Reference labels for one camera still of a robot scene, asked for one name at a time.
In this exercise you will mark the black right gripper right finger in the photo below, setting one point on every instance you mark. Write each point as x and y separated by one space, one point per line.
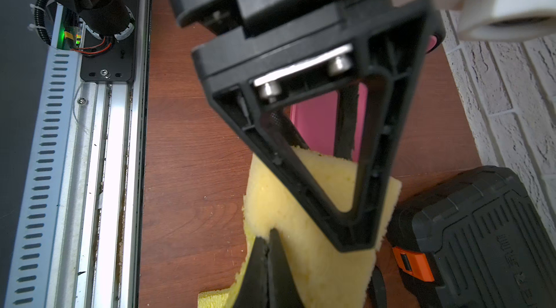
282 291

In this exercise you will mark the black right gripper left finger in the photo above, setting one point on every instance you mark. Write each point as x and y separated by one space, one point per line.
254 290

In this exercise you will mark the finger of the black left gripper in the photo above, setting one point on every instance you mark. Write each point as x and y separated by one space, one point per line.
370 42
347 106

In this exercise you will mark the black plastic tool case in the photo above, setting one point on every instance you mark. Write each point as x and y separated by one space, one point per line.
475 240

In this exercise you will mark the aluminium front rail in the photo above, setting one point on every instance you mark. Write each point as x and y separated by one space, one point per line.
74 169

